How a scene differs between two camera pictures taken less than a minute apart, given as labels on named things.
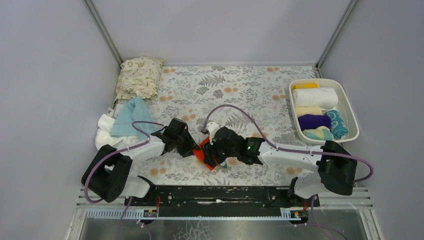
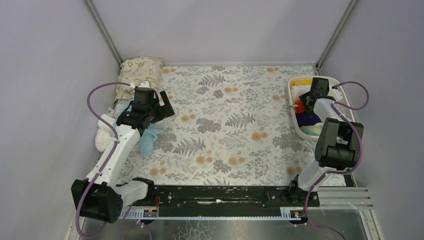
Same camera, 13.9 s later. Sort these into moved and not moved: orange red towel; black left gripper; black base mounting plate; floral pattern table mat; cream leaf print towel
Moved: orange red towel; black left gripper
Not moved: cream leaf print towel; black base mounting plate; floral pattern table mat
